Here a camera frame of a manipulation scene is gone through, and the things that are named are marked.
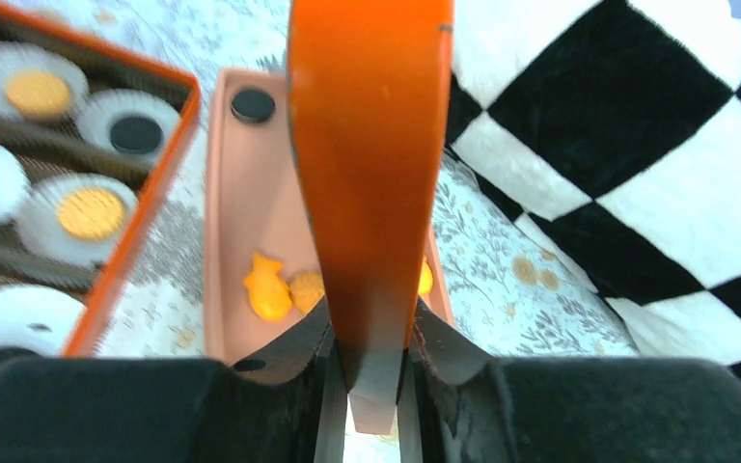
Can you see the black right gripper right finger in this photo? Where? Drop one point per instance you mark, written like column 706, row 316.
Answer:
column 461, row 404

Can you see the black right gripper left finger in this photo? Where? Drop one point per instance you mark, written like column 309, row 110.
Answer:
column 282, row 403

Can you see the orange fish cookie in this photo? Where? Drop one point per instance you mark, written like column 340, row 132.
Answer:
column 268, row 292
column 426, row 281

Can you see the pink cookie tray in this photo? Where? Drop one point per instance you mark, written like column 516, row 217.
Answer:
column 254, row 203

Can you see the yellow round biscuit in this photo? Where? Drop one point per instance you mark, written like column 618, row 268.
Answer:
column 35, row 93
column 91, row 213

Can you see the orange box lid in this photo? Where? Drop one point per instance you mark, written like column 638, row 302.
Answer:
column 368, row 94

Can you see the orange cookie box with liners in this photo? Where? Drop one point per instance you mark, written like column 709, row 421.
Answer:
column 47, row 150

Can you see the swirl butter cookie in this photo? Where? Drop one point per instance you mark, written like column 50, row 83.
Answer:
column 306, row 290

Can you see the floral tablecloth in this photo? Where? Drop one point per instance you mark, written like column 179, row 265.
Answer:
column 507, row 295

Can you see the white paper liner middle right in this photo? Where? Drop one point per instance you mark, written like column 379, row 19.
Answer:
column 38, row 230

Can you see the black white checkered pillow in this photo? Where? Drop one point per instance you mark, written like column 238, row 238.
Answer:
column 609, row 132

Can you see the white paper liner top right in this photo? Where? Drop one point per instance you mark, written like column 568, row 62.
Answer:
column 102, row 109

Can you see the white paper liner top left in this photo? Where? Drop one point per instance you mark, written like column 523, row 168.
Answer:
column 17, row 56

